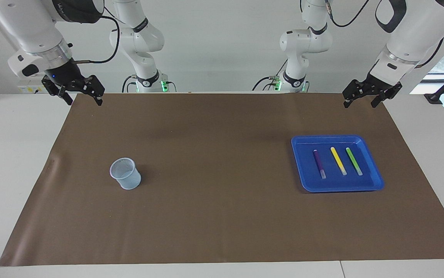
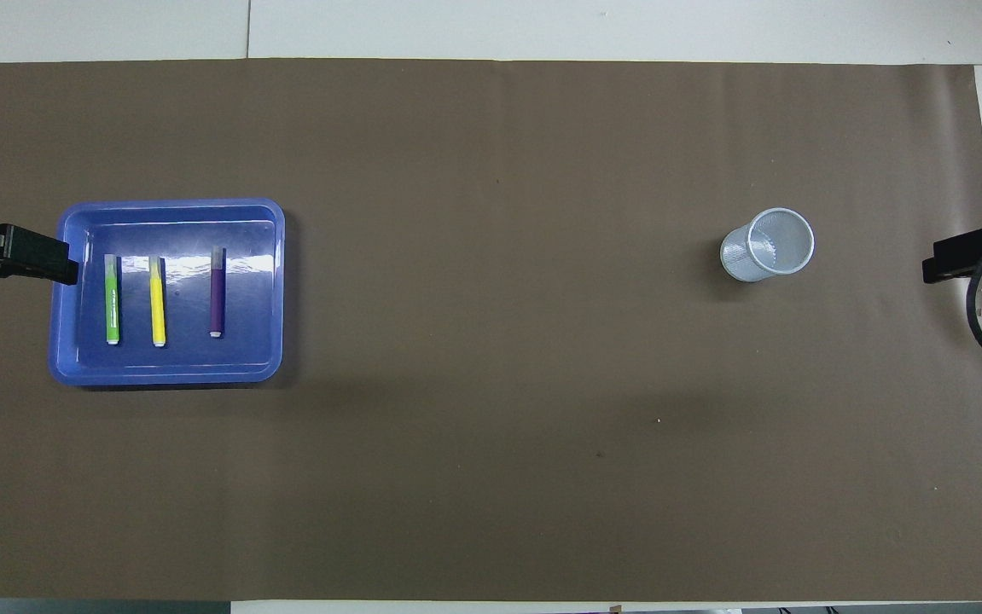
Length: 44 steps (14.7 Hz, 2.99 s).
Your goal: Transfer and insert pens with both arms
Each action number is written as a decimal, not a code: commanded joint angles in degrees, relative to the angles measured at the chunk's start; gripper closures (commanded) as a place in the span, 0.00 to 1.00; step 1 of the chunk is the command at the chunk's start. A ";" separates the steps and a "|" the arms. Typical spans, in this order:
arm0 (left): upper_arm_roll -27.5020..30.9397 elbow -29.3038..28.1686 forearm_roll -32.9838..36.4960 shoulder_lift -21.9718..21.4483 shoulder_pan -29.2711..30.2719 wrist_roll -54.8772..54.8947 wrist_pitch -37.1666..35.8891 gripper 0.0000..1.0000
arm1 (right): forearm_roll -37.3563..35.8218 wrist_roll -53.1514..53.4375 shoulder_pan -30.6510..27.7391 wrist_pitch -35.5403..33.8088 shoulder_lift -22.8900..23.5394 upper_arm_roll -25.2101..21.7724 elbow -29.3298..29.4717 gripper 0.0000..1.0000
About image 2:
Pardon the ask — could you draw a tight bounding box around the purple marker pen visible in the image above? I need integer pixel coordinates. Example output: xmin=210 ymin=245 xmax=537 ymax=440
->
xmin=209 ymin=247 xmax=227 ymax=339

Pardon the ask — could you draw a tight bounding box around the silver mesh pen cup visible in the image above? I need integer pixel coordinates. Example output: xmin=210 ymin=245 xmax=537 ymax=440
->
xmin=719 ymin=207 xmax=816 ymax=283

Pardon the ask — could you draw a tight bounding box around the blue plastic tray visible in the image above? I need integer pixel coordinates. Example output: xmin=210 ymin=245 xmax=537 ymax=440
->
xmin=48 ymin=198 xmax=287 ymax=389

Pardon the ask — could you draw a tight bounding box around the brown paper table mat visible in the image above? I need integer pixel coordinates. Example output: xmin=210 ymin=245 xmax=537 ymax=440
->
xmin=0 ymin=58 xmax=982 ymax=602

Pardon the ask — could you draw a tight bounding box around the yellow marker pen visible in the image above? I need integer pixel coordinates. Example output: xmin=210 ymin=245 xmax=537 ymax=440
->
xmin=148 ymin=256 xmax=168 ymax=348

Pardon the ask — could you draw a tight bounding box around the green marker pen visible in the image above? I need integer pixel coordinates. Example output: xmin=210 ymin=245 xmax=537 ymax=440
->
xmin=104 ymin=254 xmax=122 ymax=346

